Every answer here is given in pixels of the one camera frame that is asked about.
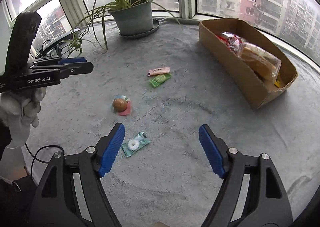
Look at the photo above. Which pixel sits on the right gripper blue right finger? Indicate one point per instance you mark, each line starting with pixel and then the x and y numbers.
pixel 216 151

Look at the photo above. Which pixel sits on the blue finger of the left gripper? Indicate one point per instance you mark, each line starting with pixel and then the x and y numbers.
pixel 71 60
pixel 67 69

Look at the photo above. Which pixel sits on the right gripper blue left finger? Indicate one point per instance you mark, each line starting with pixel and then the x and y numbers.
pixel 107 149

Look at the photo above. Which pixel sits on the mint ring candy packet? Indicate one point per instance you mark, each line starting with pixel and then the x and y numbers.
pixel 135 144

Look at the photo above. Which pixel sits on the round chocolate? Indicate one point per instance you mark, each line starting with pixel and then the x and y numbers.
pixel 121 105

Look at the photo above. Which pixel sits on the yellow candy packet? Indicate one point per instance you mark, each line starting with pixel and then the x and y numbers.
pixel 277 83

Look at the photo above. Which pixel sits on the bread loaf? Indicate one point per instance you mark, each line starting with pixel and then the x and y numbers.
pixel 266 65

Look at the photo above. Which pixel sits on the red clear snack bag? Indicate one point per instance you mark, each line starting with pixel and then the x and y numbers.
pixel 231 40

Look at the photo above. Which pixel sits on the white gloved left hand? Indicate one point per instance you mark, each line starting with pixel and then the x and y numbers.
pixel 19 112

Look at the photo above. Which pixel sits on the small spider plantlet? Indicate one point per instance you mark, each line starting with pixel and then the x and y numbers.
pixel 73 46

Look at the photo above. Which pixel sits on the spider plant in green pot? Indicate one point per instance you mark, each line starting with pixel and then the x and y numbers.
pixel 129 16

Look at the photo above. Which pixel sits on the pink candy packet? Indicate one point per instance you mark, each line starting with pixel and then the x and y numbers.
pixel 158 71

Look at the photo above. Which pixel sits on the green candy packet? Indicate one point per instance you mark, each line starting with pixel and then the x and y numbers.
pixel 160 79

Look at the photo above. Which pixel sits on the grey blanket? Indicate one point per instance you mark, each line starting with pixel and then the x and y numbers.
pixel 170 180

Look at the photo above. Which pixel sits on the green pot saucer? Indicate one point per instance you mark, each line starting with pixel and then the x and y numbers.
pixel 144 31

